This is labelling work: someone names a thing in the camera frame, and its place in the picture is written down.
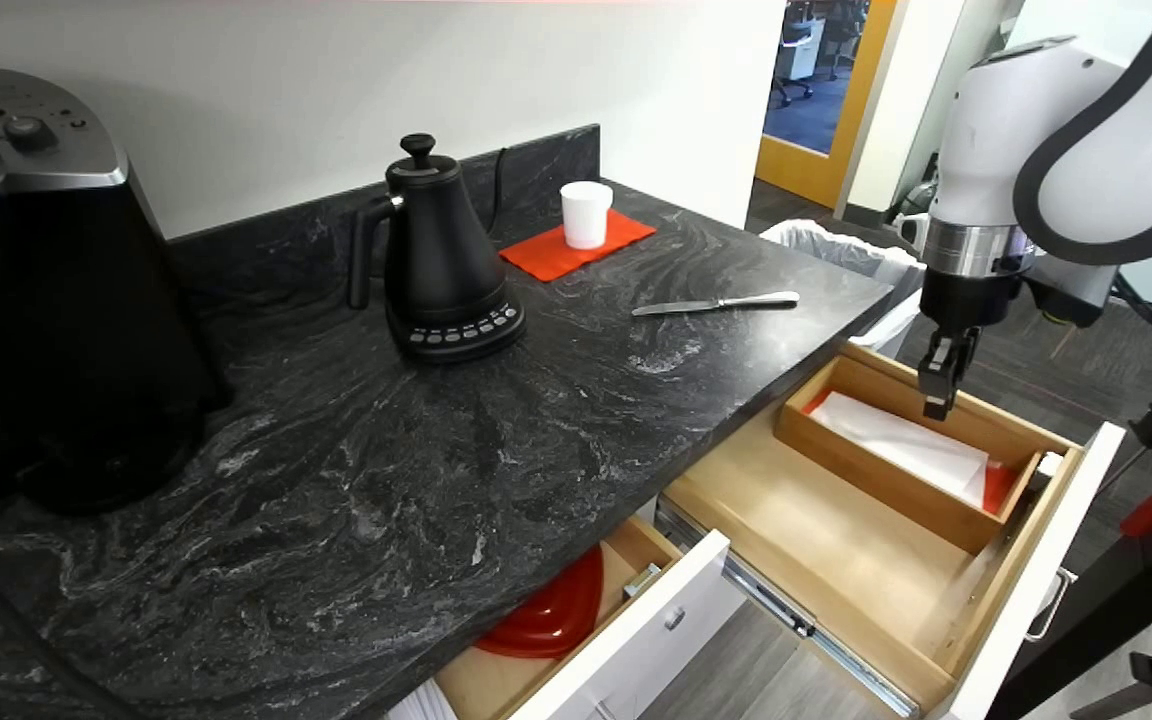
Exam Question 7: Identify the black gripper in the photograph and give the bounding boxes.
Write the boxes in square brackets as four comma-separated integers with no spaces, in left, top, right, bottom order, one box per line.
[917,272,1023,423]

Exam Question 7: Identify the silver knife ridged handle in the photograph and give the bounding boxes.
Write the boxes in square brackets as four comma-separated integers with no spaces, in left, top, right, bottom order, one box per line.
[626,288,802,325]

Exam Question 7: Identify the wooden drawer white front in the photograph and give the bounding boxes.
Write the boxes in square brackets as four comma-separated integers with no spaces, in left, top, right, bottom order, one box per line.
[660,336,1133,720]

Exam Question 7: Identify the lower drawer white front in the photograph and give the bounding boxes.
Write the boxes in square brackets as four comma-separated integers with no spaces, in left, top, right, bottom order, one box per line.
[388,516,771,720]

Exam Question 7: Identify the red bowl in drawer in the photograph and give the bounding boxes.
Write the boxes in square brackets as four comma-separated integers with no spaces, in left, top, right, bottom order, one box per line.
[470,539,607,660]

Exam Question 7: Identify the wooden cutlery tray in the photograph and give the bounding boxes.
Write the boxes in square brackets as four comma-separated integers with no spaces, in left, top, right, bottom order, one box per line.
[771,346,1046,556]

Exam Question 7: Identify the white cloth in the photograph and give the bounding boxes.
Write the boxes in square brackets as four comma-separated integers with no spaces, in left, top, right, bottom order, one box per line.
[759,217,929,297]

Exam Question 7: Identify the black tripod red knob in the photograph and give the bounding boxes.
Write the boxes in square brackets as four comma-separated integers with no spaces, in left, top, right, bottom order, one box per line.
[986,304,1152,720]

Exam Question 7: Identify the white cup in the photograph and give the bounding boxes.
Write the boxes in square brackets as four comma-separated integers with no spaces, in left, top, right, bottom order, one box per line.
[556,177,615,257]

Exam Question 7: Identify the red countertop mat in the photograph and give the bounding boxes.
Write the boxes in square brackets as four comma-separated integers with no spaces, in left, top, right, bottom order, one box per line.
[497,207,660,288]

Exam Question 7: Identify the black kettle base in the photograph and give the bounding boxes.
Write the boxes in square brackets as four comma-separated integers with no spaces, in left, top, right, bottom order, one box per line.
[385,297,532,366]

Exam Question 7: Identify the black gooseneck kettle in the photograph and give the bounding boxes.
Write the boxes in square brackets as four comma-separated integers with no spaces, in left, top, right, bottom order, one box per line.
[344,126,515,333]

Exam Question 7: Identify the black coffee maker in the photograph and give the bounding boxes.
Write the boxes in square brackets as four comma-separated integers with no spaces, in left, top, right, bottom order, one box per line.
[0,64,237,516]

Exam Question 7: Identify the yellow door frame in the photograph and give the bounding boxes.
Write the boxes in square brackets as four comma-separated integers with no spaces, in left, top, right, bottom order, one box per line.
[753,0,908,217]

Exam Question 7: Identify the metal drawer slide rail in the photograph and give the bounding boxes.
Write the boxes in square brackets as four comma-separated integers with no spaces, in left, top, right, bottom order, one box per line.
[719,551,924,720]

